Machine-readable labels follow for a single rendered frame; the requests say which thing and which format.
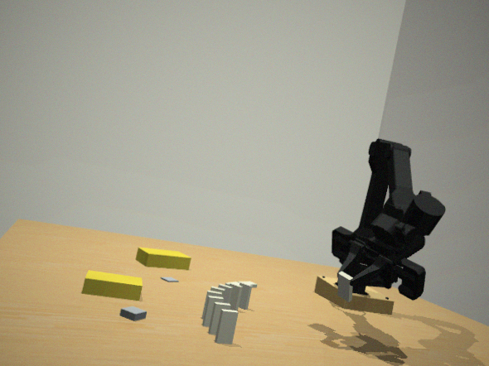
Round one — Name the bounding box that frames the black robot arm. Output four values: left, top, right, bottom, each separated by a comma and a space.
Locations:
354, 138, 445, 257

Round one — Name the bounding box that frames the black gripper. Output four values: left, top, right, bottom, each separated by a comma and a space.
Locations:
332, 226, 426, 300

